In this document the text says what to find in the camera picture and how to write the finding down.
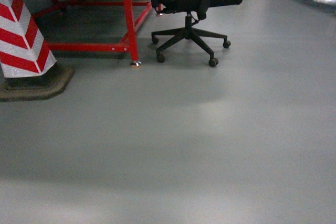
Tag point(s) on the black office chair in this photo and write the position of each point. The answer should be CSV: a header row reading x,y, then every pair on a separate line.
x,y
195,11

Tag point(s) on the red white traffic cone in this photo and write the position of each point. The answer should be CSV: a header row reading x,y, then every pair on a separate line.
x,y
29,67

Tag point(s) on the red metal table frame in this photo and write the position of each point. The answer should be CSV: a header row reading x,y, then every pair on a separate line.
x,y
101,26

